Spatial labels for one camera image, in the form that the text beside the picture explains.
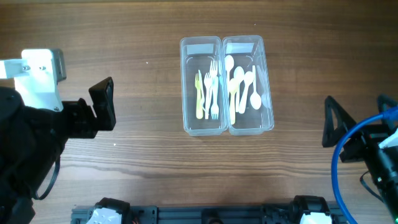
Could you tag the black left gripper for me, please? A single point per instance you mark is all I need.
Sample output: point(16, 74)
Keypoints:
point(83, 116)

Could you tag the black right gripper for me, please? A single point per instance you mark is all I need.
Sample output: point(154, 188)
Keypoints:
point(359, 140)

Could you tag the yellow plastic fork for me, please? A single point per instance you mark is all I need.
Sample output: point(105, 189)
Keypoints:
point(199, 111)

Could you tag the white plastic spoon thin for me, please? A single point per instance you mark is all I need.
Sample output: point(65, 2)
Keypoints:
point(255, 98)

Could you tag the light blue plastic fork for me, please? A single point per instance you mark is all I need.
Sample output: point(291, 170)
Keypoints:
point(214, 107)

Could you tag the white plastic fork long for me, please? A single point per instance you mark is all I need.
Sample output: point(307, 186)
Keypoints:
point(208, 81)

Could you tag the white plastic spoon thick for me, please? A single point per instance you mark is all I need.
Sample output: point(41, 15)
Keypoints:
point(248, 79)

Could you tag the yellow plastic spoon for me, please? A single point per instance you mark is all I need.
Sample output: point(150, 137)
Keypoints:
point(232, 88)

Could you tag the white plastic fork small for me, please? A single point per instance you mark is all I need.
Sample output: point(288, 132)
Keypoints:
point(201, 88)

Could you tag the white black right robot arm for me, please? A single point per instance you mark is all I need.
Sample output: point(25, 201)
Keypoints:
point(386, 184)

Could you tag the clear plastic container left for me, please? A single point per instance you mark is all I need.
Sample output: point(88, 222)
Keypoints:
point(196, 53)

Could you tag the clear plastic container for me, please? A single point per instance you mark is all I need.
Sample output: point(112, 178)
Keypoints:
point(196, 53)
point(249, 50)

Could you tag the clear plastic container right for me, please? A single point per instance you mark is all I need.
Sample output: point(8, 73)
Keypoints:
point(249, 50)

